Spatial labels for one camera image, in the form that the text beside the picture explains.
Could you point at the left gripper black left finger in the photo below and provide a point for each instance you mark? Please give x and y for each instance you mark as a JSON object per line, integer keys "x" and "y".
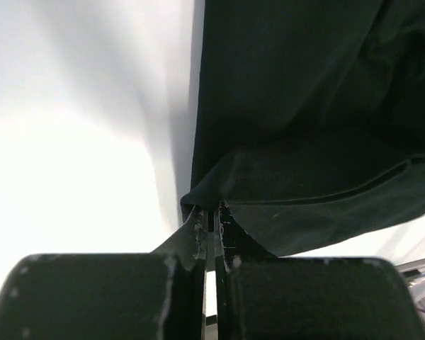
{"x": 157, "y": 295}

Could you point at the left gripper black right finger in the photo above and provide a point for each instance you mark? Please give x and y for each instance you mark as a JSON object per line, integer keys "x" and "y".
{"x": 263, "y": 296}

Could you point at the black t shirt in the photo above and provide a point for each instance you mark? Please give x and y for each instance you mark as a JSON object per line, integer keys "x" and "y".
{"x": 311, "y": 119}

